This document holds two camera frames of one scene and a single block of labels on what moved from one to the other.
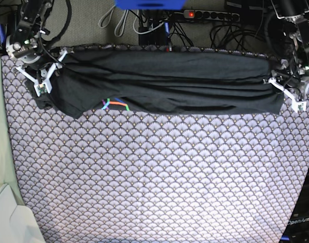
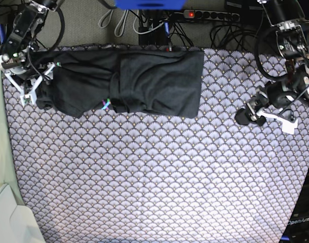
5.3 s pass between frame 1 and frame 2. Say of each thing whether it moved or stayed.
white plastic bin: stayed
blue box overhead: stayed
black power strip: stayed
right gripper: moved
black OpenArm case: stayed
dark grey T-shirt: moved
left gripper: moved
